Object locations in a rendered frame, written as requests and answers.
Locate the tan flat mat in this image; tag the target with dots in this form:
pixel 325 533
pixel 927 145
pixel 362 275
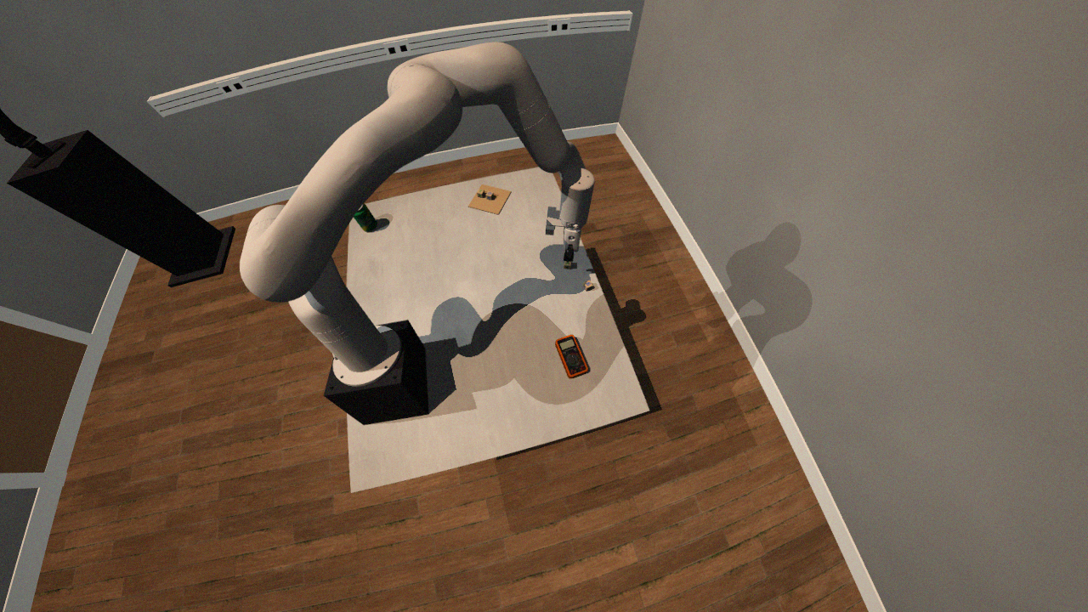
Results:
pixel 491 206

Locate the green drink can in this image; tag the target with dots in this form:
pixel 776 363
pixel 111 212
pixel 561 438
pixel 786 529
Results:
pixel 365 219

